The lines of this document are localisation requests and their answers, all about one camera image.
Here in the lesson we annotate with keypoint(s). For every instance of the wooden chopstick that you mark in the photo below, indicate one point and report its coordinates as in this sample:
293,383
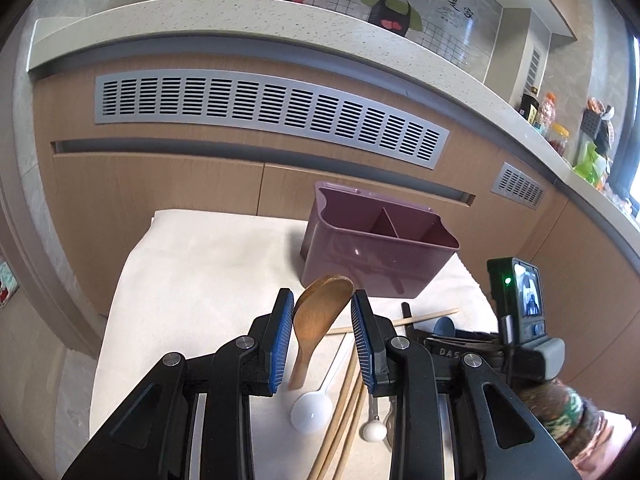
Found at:
430,315
356,417
333,417
345,419

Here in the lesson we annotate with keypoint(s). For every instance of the short grey vent grille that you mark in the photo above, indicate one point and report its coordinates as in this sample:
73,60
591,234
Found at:
496,185

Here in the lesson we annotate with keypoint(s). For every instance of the cartoon wall poster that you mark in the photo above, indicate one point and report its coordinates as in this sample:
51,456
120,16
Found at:
395,10

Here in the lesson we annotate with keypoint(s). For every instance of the yellow lidded jar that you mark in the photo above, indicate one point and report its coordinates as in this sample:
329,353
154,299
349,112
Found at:
557,142

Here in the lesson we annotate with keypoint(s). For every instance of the wooden kitchen cabinet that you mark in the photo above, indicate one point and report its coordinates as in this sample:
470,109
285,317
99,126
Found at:
175,185

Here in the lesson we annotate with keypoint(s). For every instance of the person's right forearm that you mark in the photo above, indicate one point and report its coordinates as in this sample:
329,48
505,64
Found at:
575,420

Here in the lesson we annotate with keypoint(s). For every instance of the green plastic bag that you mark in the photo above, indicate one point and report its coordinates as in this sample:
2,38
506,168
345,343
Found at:
590,167

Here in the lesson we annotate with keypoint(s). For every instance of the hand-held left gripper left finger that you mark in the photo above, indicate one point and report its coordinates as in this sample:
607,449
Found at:
281,345

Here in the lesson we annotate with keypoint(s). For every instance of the orange capped bottle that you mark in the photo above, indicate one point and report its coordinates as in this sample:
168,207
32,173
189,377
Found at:
548,112

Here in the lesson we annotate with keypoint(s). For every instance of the long grey vent grille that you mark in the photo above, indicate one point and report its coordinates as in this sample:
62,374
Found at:
102,110

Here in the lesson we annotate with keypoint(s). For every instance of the speckled stone countertop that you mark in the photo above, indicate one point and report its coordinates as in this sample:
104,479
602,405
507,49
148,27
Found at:
200,20

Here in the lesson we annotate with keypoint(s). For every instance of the purple plastic utensil holder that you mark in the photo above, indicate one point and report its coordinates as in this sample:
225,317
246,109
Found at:
370,265

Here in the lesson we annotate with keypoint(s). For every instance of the white cloth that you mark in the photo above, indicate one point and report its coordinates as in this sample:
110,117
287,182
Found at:
200,300

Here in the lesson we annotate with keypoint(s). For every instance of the dark sauce bottle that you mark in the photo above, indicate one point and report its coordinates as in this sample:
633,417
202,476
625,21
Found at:
529,107

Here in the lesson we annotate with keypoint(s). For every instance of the blue spoon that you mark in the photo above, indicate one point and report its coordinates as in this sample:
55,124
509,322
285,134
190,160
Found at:
443,326

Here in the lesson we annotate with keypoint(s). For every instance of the small white-tipped metal spoon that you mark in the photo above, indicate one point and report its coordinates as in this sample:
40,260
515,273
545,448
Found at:
373,431

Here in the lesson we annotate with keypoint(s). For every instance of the wooden rice spoon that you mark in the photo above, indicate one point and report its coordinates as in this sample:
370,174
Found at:
315,320

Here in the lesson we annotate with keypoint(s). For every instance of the white plastic spoon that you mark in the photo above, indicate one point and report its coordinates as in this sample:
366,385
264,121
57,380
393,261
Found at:
310,412

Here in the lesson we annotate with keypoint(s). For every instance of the dark hanging rack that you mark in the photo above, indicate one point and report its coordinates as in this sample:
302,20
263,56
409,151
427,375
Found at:
595,122

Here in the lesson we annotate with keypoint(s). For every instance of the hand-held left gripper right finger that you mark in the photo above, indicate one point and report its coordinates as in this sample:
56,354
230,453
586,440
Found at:
362,345

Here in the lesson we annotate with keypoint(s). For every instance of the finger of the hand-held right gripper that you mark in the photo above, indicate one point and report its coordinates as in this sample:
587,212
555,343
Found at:
480,350
465,337

